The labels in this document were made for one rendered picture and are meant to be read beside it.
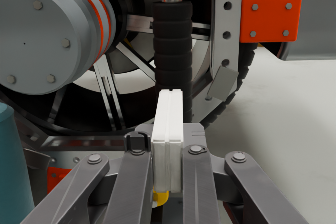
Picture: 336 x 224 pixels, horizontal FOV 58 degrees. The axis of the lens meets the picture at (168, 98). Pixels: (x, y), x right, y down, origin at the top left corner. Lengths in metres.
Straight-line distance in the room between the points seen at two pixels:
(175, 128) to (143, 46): 0.62
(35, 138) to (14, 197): 0.15
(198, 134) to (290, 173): 1.50
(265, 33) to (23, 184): 0.45
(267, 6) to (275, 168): 1.26
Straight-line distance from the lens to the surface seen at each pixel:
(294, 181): 1.61
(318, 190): 1.59
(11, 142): 0.51
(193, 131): 0.17
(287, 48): 0.69
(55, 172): 0.64
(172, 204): 1.05
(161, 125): 0.15
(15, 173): 0.53
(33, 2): 0.37
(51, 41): 0.37
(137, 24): 0.60
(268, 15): 0.50
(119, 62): 0.78
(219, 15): 0.49
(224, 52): 0.50
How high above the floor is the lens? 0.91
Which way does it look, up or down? 21 degrees down
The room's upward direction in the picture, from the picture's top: 2 degrees counter-clockwise
